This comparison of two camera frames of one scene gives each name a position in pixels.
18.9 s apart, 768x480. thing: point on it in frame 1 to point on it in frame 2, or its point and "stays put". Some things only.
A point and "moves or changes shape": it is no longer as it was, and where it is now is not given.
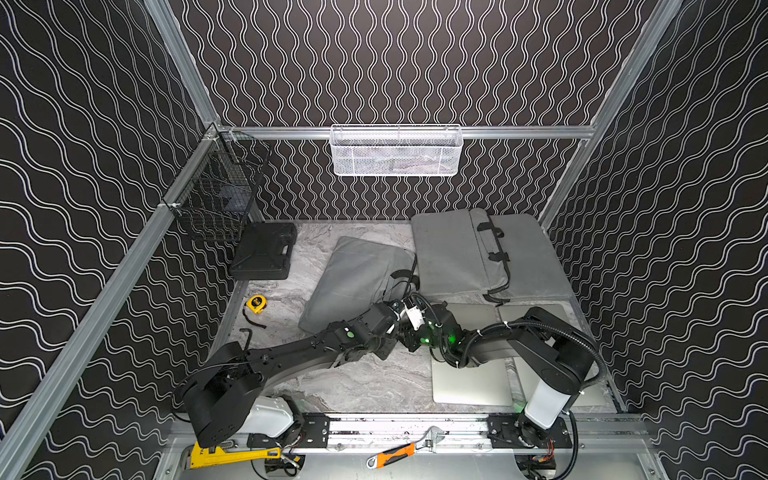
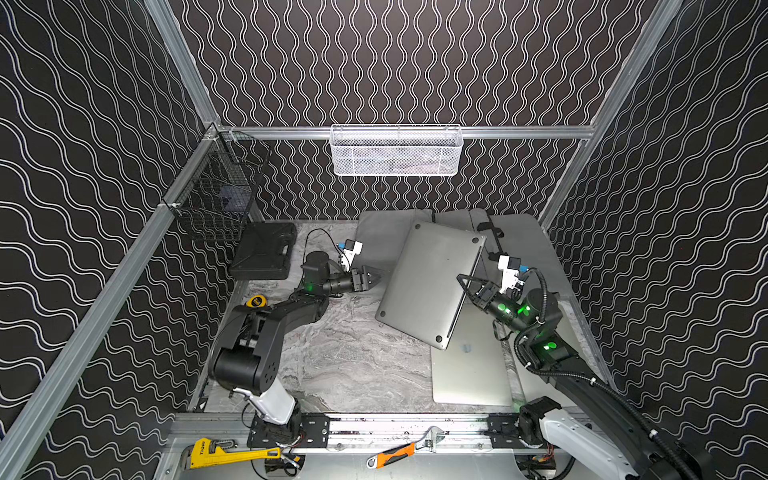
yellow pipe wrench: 200,456 stays put
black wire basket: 213,197 stays put
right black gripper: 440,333 to 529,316
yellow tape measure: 257,303 stays put
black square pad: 264,251 stays put
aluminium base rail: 467,433 stays put
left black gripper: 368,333 to 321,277
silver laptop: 488,383 stays put
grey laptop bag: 359,274 moves or changes shape
